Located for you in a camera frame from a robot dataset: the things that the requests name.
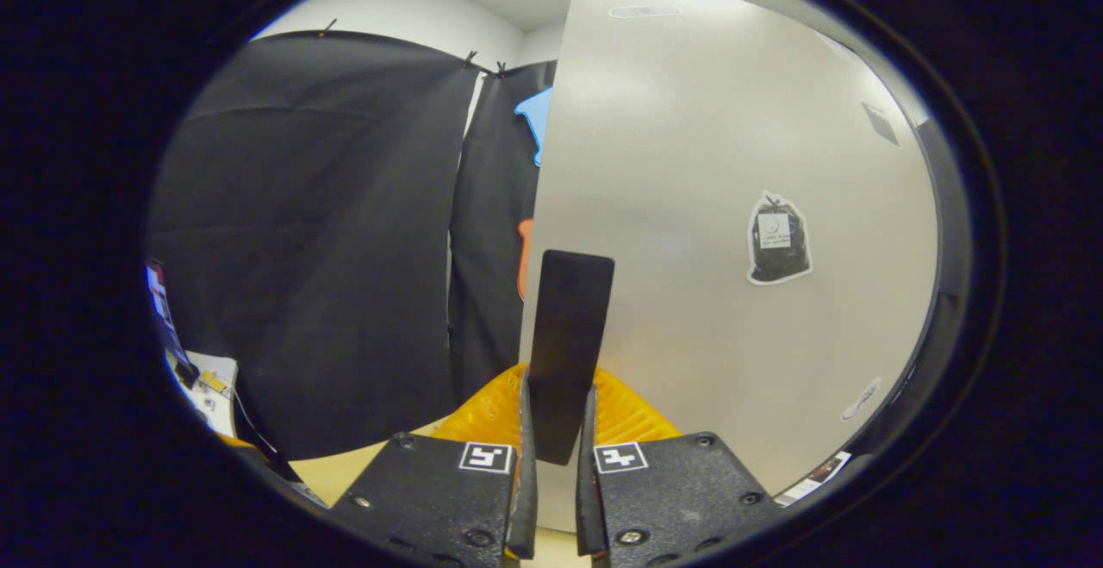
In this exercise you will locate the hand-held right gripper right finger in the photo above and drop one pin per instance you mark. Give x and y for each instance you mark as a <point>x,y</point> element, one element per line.
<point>672,499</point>

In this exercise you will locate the white side table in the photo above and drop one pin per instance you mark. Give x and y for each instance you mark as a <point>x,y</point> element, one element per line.
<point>211,396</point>

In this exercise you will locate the black backdrop cloth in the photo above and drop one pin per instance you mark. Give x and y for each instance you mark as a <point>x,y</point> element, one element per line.
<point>327,232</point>

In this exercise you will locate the computer monitor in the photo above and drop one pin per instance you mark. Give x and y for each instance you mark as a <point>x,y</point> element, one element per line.
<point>164,318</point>

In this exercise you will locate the white flat box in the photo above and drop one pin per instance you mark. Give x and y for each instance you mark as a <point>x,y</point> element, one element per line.
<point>810,477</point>

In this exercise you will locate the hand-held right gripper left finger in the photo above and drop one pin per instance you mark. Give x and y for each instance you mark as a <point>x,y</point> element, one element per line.
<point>431,490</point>

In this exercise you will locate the grey cabinet door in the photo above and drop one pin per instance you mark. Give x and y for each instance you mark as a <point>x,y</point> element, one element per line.
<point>689,163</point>

